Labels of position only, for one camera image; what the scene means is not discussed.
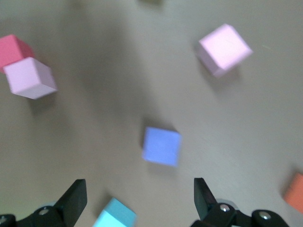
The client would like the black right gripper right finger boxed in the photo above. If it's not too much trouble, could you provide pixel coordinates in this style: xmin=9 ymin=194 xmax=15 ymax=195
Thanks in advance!
xmin=190 ymin=177 xmax=289 ymax=227

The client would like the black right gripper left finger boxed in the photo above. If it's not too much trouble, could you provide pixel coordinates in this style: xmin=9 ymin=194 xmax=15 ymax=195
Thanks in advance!
xmin=0 ymin=179 xmax=88 ymax=227

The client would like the light pink foam cube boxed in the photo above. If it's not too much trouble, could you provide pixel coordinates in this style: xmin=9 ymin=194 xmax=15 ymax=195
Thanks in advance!
xmin=195 ymin=23 xmax=254 ymax=79
xmin=3 ymin=56 xmax=59 ymax=100

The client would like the red foam cube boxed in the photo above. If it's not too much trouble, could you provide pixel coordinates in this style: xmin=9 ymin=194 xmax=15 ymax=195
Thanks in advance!
xmin=0 ymin=34 xmax=36 ymax=74

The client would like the teal foam cube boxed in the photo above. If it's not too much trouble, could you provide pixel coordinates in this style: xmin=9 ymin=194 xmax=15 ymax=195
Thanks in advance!
xmin=92 ymin=197 xmax=138 ymax=227

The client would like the orange foam cube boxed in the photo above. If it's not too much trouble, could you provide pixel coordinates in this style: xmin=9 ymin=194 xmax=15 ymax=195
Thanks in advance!
xmin=283 ymin=172 xmax=303 ymax=215

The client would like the purple foam cube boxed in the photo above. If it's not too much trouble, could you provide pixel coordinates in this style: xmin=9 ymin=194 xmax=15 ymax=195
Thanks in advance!
xmin=141 ymin=126 xmax=183 ymax=168

